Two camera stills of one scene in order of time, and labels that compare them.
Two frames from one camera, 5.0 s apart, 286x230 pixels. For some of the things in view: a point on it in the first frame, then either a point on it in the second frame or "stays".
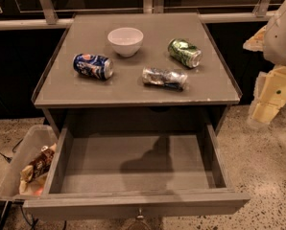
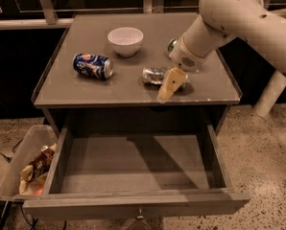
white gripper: (281, 38) → (183, 57)
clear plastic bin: (28, 173) stays
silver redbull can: (171, 79) stays
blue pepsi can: (93, 65) stays
